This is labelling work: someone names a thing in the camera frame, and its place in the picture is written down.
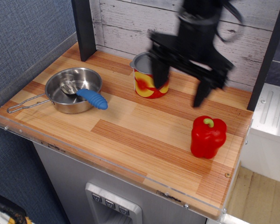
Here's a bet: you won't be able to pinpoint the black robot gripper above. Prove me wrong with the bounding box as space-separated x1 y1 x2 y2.
149 9 234 107

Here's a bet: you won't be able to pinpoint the red toy bell pepper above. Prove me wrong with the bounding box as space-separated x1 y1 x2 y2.
190 116 227 159

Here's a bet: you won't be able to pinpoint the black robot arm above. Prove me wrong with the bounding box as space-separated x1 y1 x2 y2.
149 0 234 107

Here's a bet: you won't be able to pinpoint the red yellow peaches can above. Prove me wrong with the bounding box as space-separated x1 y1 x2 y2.
130 52 169 99

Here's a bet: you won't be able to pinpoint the white toy sink counter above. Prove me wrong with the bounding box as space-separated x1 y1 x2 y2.
240 84 280 182

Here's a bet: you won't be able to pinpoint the stainless steel pan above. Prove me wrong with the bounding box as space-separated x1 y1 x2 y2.
7 67 108 114

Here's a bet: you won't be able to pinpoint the gray toy fridge cabinet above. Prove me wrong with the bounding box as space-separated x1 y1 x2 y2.
34 143 207 224

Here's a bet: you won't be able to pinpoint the silver water dispenser panel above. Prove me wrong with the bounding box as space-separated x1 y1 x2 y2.
85 182 143 224

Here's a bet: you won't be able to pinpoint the black yellow object bottom left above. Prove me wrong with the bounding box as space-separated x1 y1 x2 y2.
0 195 33 224

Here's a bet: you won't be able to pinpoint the right dark gray post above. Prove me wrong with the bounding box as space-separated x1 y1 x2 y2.
247 11 280 111

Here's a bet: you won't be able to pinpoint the dark gray post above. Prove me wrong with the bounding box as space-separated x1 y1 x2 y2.
71 0 97 62
247 11 280 111

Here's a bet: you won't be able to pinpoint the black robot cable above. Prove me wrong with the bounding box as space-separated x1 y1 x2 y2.
216 0 245 44

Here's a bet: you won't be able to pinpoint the blue handled metal spatula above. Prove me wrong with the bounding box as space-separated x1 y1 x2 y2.
60 81 108 110

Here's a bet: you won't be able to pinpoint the left dark gray post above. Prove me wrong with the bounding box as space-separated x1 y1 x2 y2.
71 0 97 62

